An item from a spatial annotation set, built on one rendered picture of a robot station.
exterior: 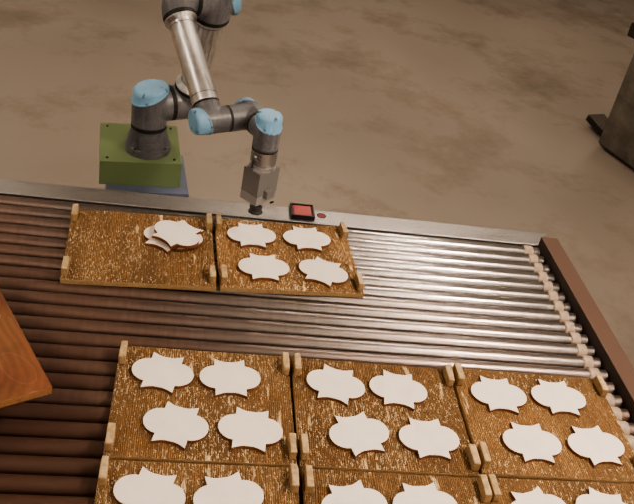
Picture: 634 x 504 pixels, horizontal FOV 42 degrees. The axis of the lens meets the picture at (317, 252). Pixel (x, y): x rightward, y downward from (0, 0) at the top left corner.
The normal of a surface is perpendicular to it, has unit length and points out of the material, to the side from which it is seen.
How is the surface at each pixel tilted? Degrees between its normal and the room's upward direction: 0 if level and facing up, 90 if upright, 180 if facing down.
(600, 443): 0
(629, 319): 0
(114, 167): 90
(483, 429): 0
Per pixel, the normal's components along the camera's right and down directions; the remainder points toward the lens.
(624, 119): -0.90, 0.10
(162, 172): 0.20, 0.57
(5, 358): 0.17, -0.82
